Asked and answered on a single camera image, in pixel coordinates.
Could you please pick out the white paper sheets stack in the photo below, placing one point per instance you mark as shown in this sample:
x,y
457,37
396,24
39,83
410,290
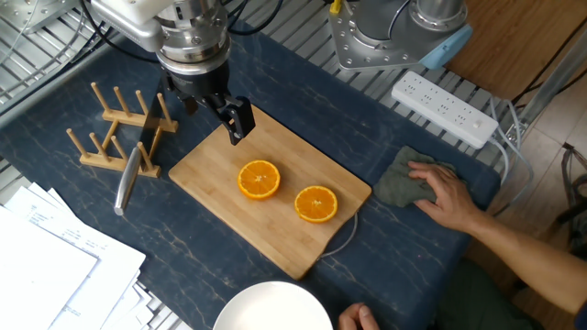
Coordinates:
x,y
46,275

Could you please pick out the person's right forearm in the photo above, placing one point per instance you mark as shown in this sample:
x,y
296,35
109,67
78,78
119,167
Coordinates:
x,y
527,261

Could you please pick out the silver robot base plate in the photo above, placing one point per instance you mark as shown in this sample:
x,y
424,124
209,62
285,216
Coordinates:
x,y
348,46

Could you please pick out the dark blue marbled table mat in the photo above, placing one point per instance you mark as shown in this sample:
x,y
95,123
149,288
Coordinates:
x,y
137,256

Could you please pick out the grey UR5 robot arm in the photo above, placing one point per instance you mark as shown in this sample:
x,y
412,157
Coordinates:
x,y
197,43

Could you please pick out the white power strip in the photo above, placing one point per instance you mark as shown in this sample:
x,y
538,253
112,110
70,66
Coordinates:
x,y
445,110

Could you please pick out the dark blue shirt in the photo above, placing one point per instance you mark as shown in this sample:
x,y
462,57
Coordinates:
x,y
582,318

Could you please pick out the orange half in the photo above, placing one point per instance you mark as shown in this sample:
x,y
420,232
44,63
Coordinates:
x,y
259,179
316,204

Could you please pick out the aluminium frame post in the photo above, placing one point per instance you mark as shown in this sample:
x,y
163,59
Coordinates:
x,y
550,82

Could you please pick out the person's left hand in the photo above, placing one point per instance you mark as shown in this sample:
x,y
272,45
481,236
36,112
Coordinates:
x,y
360,321

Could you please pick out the green trousers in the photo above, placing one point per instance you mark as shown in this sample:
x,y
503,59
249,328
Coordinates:
x,y
472,302

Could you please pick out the yellow tag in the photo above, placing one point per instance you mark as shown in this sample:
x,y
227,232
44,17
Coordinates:
x,y
335,6

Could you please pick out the grey green cloth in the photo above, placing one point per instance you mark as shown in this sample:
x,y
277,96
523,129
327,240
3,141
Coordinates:
x,y
394,183

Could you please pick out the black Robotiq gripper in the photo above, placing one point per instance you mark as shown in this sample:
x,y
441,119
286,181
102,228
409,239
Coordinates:
x,y
197,84

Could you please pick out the person's right hand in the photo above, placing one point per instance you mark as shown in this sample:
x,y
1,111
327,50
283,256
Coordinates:
x,y
451,201

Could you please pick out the silver perforated mounting plate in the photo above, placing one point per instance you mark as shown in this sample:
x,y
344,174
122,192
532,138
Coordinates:
x,y
36,14

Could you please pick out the dark chair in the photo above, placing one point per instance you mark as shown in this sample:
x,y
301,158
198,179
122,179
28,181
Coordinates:
x,y
579,211

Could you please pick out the wooden peg rack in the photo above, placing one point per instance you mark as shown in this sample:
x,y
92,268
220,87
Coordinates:
x,y
101,160

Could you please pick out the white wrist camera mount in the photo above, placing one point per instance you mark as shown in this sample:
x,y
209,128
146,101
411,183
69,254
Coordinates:
x,y
124,20

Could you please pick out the bamboo cutting board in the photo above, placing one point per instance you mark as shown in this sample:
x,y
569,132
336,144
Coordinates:
x,y
215,183

